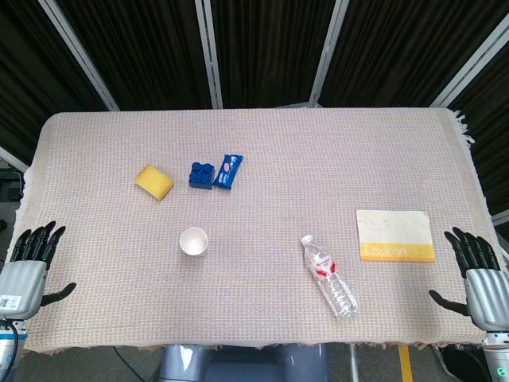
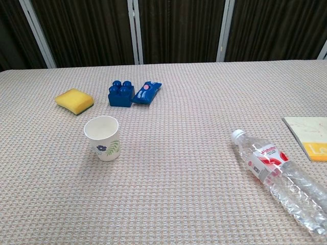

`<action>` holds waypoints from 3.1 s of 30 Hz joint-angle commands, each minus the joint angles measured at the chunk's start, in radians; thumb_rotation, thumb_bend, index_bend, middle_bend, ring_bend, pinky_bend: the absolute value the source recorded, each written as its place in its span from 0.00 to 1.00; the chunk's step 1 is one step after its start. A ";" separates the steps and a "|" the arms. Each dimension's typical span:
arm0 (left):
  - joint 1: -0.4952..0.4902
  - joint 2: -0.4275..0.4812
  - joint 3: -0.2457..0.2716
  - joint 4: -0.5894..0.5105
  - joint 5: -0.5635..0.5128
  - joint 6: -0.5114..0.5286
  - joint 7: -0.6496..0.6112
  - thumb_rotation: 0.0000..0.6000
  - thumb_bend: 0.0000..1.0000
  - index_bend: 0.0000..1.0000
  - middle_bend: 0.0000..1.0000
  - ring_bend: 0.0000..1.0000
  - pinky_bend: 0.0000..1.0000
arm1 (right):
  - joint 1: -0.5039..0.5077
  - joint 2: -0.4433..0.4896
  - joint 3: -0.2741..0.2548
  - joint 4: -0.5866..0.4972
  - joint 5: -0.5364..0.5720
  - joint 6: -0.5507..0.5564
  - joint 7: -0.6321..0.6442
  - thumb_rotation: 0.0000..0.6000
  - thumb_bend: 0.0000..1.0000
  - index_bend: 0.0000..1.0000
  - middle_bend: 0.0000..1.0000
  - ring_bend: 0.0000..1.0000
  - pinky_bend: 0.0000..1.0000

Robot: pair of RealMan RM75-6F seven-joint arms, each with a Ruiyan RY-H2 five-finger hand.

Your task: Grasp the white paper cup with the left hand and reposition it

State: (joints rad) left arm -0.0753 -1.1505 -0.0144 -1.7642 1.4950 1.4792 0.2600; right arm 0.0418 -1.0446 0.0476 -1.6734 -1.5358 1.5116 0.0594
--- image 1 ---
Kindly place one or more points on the clear plastic water bottle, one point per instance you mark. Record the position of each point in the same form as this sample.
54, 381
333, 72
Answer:
330, 276

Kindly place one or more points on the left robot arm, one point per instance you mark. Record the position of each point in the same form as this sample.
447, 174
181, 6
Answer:
8, 350

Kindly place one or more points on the blue toy brick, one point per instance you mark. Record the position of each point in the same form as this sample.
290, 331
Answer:
201, 176

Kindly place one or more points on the white paper cup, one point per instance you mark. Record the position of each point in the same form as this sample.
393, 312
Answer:
193, 240

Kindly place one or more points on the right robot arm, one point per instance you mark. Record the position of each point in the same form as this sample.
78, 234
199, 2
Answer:
497, 358

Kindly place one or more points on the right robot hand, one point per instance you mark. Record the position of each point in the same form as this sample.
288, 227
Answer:
487, 296

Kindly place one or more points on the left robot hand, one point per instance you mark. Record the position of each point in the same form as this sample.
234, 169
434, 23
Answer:
22, 284

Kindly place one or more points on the grey robot torso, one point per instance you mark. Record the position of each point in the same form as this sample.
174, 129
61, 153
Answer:
242, 364

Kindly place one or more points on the blue snack packet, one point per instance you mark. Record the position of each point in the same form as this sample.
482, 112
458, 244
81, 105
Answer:
228, 172

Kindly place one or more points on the yellow sponge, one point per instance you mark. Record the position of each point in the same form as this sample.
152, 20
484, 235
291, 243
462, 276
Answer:
153, 182

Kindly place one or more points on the beige woven tablecloth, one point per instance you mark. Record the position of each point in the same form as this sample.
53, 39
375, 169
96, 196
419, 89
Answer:
258, 286

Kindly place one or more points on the grey partition post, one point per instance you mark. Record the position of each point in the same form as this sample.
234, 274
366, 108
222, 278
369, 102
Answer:
79, 55
210, 55
328, 55
473, 67

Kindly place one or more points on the metal table leg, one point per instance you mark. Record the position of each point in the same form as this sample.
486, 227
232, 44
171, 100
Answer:
354, 364

